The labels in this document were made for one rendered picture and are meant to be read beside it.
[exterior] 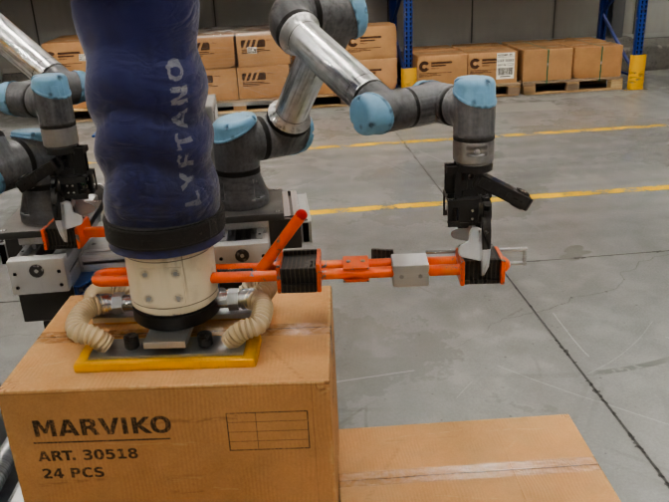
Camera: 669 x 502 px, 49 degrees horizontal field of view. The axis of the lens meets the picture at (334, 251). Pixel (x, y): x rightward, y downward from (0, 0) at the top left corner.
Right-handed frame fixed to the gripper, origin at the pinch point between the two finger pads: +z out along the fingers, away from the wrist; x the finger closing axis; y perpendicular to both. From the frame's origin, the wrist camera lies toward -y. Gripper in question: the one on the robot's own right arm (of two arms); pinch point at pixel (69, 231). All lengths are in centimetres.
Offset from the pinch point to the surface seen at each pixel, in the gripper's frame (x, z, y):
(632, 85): 717, 100, 398
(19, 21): 783, 0, -335
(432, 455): -15, 54, 82
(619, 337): 134, 108, 182
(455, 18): 841, 26, 208
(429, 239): 262, 107, 111
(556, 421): -4, 54, 114
